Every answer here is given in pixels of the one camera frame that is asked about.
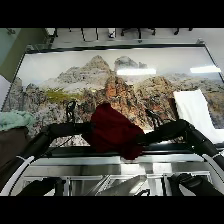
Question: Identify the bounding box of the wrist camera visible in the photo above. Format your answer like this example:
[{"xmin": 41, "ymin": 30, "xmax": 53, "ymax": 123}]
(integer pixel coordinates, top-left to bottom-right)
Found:
[
  {"xmin": 65, "ymin": 100, "xmax": 78, "ymax": 125},
  {"xmin": 145, "ymin": 109, "xmax": 165, "ymax": 131}
]

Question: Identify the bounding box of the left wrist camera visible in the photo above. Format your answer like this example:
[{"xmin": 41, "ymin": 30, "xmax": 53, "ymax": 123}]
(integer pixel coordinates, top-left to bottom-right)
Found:
[{"xmin": 65, "ymin": 100, "xmax": 78, "ymax": 125}]

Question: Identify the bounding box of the dark red T-shirt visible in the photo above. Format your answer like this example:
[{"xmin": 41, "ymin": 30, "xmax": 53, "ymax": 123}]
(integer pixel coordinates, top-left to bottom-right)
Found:
[{"xmin": 81, "ymin": 102, "xmax": 146, "ymax": 161}]

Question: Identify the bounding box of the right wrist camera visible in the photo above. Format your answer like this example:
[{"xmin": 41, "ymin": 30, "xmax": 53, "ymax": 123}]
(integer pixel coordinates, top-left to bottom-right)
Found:
[{"xmin": 145, "ymin": 109, "xmax": 165, "ymax": 131}]

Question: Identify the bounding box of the white garment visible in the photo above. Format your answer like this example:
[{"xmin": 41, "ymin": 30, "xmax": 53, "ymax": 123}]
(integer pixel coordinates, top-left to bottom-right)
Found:
[{"xmin": 172, "ymin": 89, "xmax": 224, "ymax": 145}]

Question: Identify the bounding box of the black office chair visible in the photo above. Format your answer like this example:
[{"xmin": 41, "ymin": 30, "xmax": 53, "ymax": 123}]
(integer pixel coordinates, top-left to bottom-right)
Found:
[
  {"xmin": 173, "ymin": 27, "xmax": 195, "ymax": 36},
  {"xmin": 120, "ymin": 27, "xmax": 157, "ymax": 40}
]

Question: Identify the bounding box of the brown garment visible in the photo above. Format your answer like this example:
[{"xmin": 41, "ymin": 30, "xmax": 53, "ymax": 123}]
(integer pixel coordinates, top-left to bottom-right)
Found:
[{"xmin": 0, "ymin": 126, "xmax": 32, "ymax": 192}]

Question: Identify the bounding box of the silver frame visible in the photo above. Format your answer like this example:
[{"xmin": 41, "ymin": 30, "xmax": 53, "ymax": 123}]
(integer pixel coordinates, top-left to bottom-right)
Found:
[{"xmin": 9, "ymin": 151, "xmax": 224, "ymax": 197}]

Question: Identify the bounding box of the pale green garment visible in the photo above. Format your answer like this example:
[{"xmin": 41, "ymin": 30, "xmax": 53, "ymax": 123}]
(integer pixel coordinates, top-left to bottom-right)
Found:
[{"xmin": 0, "ymin": 110, "xmax": 36, "ymax": 132}]

